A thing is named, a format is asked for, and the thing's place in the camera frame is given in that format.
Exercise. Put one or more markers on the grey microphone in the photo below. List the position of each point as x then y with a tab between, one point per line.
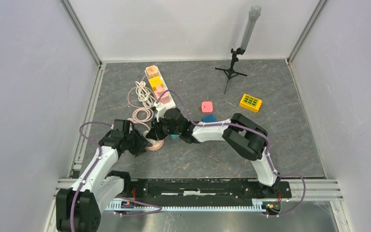
253	15

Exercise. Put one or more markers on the round pink socket hub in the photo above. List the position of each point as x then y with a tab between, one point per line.
155	145

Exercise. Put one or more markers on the pink plug adapter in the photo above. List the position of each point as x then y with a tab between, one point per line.
207	107

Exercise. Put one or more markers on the dark blue cube socket adapter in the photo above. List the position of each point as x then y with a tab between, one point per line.
209	118

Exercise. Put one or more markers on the yellow toy brick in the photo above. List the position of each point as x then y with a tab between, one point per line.
250	103

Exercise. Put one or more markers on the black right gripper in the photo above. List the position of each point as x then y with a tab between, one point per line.
155	132

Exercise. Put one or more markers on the black mini tripod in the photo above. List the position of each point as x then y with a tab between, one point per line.
230	72

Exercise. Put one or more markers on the yellow cube socket adapter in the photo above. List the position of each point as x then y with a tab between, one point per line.
155	82

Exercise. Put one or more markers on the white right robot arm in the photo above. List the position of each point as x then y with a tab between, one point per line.
246	137

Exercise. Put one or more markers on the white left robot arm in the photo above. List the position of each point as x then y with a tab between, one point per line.
79	207

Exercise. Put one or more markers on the tan cube socket adapter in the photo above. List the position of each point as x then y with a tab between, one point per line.
152	71

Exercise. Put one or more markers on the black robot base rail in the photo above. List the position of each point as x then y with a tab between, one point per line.
204	191

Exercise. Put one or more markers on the pink cube socket adapter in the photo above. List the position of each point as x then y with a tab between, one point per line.
162	96

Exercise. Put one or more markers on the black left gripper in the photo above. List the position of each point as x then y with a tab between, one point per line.
142	142

